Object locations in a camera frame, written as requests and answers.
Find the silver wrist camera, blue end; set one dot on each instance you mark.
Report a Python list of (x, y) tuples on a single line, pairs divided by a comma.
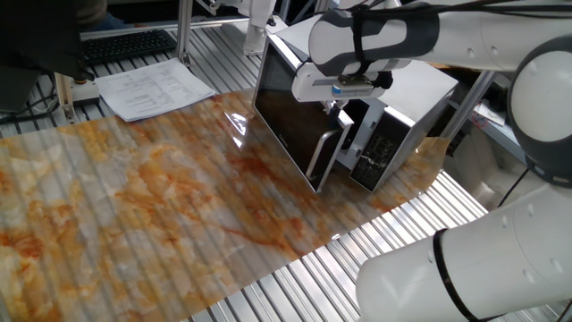
[(353, 87)]

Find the slim aluminium upright post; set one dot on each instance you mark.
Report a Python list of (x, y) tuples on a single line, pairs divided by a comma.
[(183, 31)]

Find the black monitor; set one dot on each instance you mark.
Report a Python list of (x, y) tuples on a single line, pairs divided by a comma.
[(40, 36)]

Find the seated person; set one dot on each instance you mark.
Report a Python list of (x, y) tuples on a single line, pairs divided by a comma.
[(96, 15)]

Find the printed paper stack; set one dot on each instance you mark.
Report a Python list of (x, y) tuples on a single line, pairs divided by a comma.
[(152, 88)]

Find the silver microwave oven body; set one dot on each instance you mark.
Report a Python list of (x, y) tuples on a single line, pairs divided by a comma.
[(415, 98)]

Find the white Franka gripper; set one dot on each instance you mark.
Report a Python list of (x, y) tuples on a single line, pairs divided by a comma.
[(308, 87)]

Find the white stand base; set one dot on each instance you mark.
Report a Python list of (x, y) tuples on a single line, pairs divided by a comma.
[(258, 31)]

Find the dark glass microwave door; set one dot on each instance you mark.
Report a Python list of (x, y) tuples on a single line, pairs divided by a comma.
[(290, 121)]

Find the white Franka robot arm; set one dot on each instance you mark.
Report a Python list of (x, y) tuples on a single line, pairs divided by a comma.
[(469, 44)]

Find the orange marble pattern mat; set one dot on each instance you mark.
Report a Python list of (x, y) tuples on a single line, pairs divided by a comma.
[(156, 201)]

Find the black keyboard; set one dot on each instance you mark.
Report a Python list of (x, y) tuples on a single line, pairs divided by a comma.
[(127, 44)]

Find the aluminium frame post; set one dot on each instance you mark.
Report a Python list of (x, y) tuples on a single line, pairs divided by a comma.
[(469, 103)]

